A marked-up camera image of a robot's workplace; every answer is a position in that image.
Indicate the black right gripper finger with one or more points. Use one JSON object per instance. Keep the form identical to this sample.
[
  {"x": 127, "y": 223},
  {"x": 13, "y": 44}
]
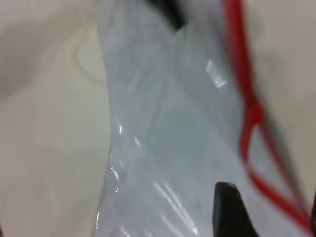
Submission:
[{"x": 229, "y": 214}]

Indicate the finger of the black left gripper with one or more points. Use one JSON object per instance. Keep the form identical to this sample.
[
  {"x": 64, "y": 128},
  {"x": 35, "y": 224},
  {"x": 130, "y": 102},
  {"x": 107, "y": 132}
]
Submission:
[{"x": 170, "y": 12}]

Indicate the clear plastic zipper bag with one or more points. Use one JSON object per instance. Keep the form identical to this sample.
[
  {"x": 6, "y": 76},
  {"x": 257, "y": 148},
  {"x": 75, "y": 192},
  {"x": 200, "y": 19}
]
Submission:
[{"x": 160, "y": 123}]

